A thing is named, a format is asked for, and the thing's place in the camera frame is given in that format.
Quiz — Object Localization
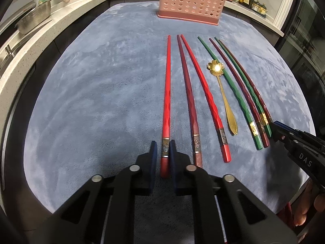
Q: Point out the blue grey table mat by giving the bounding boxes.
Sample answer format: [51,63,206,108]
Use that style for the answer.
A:
[24,2,315,211]

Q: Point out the gold flower spoon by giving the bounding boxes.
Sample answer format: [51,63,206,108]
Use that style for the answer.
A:
[207,60,238,135]

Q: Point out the steel basin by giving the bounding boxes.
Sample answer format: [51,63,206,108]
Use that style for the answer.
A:
[16,0,52,35]

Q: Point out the pink perforated utensil holder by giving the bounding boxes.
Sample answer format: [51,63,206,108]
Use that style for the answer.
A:
[158,0,226,25]

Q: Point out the bright red chopstick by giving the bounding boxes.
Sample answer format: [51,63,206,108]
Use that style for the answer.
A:
[181,34,232,163]
[160,35,171,178]

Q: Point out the green chopstick gold band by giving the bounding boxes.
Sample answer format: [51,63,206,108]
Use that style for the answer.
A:
[198,36,263,150]

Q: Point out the dark red chopstick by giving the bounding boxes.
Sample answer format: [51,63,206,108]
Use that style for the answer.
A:
[209,38,269,148]
[177,35,203,168]
[215,37,273,122]

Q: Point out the person's right hand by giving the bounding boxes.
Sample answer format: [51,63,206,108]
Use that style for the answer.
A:
[294,180,324,226]

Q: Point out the sink faucet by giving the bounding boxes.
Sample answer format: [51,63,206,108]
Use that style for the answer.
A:
[5,45,14,56]

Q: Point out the green condiment jar set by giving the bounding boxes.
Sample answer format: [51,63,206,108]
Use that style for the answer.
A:
[251,1,268,15]

